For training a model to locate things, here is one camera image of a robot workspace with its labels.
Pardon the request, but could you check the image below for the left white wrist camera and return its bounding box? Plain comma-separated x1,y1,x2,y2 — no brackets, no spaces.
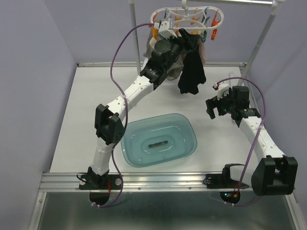
153,19,181,39

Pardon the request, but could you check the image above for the teal plastic basin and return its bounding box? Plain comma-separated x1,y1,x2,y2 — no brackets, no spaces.
121,113,197,168

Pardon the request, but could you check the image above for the black underwear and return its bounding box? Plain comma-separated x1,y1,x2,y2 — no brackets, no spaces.
177,38,207,95

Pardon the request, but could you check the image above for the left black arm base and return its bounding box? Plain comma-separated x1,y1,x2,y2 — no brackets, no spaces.
76,172,123,208

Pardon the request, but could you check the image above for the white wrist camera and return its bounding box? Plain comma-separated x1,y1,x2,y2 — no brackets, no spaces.
213,81,229,100
153,19,181,39

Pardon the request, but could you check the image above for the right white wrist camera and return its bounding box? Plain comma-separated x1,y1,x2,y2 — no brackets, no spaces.
213,81,229,100

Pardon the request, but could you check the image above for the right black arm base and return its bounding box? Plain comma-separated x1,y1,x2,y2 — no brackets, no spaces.
203,172,241,205

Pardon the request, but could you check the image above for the pink underwear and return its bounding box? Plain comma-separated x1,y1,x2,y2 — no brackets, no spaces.
198,40,206,65

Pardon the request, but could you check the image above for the white drying rack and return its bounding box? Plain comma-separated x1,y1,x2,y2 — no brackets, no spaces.
128,0,285,78

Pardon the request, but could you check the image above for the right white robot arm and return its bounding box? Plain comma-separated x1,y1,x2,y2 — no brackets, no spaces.
206,82,298,196

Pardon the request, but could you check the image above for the grey underwear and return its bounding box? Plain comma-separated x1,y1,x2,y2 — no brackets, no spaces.
143,27,186,81

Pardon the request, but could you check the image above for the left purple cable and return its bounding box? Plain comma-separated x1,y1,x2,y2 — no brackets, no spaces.
92,23,155,208

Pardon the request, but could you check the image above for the white clip hanger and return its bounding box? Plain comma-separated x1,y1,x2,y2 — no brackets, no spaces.
150,0,224,43

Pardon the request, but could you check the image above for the aluminium mounting rail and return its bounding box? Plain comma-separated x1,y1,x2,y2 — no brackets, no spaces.
39,172,238,193

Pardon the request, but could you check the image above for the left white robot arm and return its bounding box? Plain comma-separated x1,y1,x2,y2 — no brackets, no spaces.
87,29,206,177

